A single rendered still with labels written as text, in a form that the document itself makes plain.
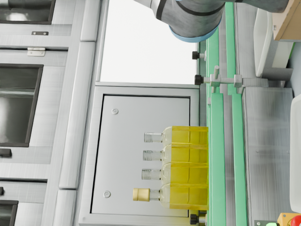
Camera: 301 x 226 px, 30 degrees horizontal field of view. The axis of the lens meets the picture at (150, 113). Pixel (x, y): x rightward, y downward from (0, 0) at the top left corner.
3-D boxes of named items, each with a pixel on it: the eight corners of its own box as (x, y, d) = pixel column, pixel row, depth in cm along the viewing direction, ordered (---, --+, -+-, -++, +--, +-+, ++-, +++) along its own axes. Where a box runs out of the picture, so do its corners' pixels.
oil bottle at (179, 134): (236, 136, 160) (161, 134, 161) (238, 126, 156) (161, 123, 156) (237, 154, 157) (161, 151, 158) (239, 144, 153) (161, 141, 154)
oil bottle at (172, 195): (238, 192, 151) (159, 189, 152) (241, 184, 146) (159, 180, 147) (239, 212, 148) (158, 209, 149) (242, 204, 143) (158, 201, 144)
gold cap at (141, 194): (149, 185, 148) (133, 184, 148) (149, 197, 146) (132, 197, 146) (150, 192, 151) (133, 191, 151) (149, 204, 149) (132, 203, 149)
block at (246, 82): (262, 95, 157) (237, 94, 157) (268, 76, 149) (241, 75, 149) (263, 106, 155) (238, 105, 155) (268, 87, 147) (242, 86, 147)
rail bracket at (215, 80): (236, 98, 159) (192, 97, 159) (244, 63, 144) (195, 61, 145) (237, 107, 157) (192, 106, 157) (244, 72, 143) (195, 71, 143)
